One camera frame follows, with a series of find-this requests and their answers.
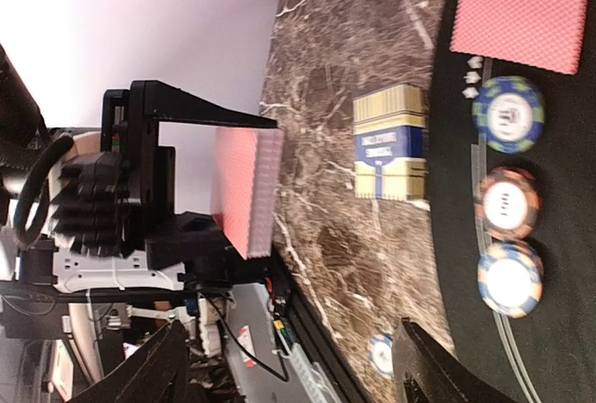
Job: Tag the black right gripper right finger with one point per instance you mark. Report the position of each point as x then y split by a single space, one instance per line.
426 372

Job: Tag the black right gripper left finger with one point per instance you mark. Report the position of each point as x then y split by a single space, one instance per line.
156 372

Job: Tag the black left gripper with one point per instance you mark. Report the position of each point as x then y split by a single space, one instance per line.
115 198

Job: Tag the blue tan chip stack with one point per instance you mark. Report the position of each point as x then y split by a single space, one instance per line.
380 355

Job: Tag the red playing card deck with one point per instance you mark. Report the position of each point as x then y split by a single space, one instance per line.
244 189

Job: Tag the brown chip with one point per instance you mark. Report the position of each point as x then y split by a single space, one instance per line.
507 203

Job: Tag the red cards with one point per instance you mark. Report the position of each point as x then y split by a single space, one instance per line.
546 34

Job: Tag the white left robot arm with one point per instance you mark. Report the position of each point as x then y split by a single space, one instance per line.
49 277

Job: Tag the round black poker mat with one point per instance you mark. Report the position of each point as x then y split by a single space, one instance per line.
549 355

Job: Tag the white cable tray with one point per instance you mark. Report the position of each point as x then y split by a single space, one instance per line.
312 377

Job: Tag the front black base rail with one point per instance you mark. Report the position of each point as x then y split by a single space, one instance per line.
308 329

